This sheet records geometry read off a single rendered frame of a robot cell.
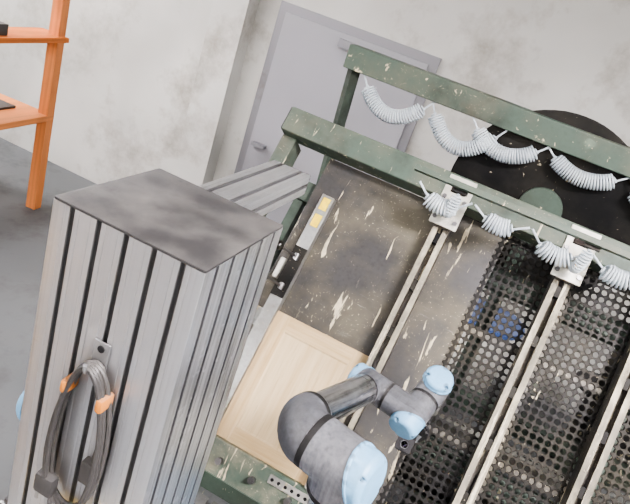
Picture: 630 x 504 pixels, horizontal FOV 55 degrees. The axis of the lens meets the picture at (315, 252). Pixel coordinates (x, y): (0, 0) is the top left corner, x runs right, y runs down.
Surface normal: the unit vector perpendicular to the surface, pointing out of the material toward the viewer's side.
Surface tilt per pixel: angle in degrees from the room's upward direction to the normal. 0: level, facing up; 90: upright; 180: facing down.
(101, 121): 90
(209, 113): 90
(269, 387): 58
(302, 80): 90
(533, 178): 90
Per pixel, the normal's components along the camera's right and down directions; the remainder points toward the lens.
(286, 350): -0.15, -0.23
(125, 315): -0.36, 0.28
